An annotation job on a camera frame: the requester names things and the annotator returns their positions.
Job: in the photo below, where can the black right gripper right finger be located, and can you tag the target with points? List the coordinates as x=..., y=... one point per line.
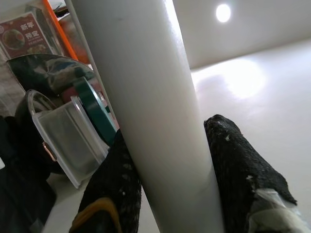
x=238, y=170

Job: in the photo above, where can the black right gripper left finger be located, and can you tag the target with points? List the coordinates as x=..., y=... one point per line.
x=111, y=189

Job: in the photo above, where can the white plastic table leg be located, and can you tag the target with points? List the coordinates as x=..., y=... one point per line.
x=150, y=97

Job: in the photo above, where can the clear plastic storage container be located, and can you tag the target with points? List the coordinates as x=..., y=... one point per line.
x=70, y=140

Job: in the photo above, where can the green pot lid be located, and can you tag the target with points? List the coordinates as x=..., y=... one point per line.
x=97, y=114

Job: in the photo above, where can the maroon plastic pots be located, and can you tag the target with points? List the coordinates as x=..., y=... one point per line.
x=69, y=95

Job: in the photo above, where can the black plastic bag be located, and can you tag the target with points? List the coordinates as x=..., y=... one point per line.
x=48, y=70

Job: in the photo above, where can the round white ceiling light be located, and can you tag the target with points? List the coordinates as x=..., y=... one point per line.
x=223, y=13

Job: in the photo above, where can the orange box lid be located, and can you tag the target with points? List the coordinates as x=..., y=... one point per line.
x=63, y=31

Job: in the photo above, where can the red printed carton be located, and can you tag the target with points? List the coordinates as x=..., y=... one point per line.
x=24, y=36

